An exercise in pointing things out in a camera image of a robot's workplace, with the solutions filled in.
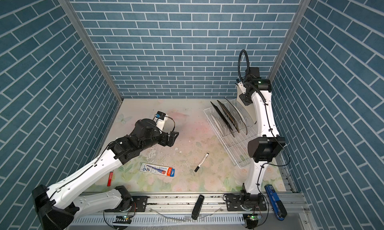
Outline white square plate black rim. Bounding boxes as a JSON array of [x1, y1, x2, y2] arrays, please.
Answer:
[[236, 82, 257, 125]]

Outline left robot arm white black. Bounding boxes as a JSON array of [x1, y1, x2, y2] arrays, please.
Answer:
[[32, 112, 179, 230]]

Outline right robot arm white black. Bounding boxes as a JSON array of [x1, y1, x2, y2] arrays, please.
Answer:
[[238, 79, 286, 211]]

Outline dark plate orange rim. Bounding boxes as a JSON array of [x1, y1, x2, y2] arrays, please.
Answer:
[[217, 100, 240, 133]]

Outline dark patterned plate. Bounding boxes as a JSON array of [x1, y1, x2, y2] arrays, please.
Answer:
[[211, 102, 234, 137]]

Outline black white marker pen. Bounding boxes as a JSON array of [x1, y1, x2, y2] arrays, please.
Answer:
[[194, 153, 209, 173]]

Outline red marker pen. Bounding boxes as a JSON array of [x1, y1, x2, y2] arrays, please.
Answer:
[[107, 172, 114, 187]]

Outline black remote control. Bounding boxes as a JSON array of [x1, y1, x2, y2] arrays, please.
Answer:
[[191, 195, 205, 220]]

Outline blue black tool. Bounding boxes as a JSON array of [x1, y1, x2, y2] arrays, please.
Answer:
[[265, 185, 287, 221]]

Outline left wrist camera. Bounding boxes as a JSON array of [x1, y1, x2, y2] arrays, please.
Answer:
[[154, 111, 168, 131]]

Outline black cable loop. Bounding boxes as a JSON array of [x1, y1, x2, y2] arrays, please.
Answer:
[[237, 49, 250, 82]]

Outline white wire dish rack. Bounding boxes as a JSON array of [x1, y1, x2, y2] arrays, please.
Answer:
[[204, 99, 257, 169]]

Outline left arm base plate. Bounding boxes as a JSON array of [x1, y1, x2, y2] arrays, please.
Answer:
[[105, 196, 149, 213]]

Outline white slotted cable duct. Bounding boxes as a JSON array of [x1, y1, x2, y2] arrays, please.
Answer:
[[71, 214, 245, 227]]

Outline aluminium rail frame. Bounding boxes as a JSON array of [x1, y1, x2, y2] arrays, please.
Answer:
[[53, 191, 319, 230]]

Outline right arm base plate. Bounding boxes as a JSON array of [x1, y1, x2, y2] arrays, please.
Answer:
[[223, 193, 267, 212]]

